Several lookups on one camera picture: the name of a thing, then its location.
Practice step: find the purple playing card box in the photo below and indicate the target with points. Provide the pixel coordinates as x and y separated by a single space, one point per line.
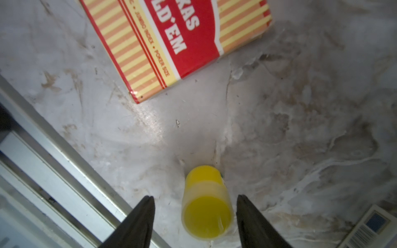
376 229

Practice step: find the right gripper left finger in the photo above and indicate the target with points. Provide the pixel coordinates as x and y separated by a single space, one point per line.
136 230

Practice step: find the yellow paint can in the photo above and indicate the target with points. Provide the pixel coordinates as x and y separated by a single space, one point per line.
207 211

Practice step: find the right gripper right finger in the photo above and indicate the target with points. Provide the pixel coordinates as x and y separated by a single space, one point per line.
254 230

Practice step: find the red Texas Hold'em card box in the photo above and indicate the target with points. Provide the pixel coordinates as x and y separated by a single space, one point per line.
154 44

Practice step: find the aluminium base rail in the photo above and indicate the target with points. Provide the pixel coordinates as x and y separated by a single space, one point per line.
49 194

